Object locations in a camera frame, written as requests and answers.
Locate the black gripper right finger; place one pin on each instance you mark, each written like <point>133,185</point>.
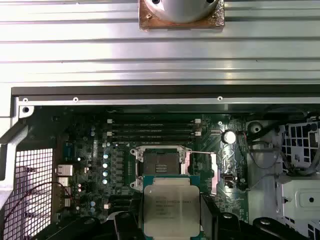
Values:
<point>210,225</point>

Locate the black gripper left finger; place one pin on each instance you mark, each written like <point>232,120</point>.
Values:
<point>135,225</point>

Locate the silver CPU green edge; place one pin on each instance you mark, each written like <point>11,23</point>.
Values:
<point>171,210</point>

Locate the thin metal locking lever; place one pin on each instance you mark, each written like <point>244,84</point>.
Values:
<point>202,152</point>

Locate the CPU socket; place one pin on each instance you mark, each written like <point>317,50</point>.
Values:
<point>161,160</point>

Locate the RAM slot black clips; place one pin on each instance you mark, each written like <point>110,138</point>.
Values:
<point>155,126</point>
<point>155,139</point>

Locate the RAM slot white clips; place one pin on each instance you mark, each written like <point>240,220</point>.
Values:
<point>155,121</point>
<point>155,134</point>

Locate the internal USB port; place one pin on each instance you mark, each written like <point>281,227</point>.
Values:
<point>228,178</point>

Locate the silver coin cell battery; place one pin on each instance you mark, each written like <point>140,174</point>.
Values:
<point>229,136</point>

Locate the silver disk bay cage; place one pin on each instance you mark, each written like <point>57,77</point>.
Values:
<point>300,200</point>

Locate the green motherboard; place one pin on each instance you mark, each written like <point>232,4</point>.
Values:
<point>82,140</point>

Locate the black PC case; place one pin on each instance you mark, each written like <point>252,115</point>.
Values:
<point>150,96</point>

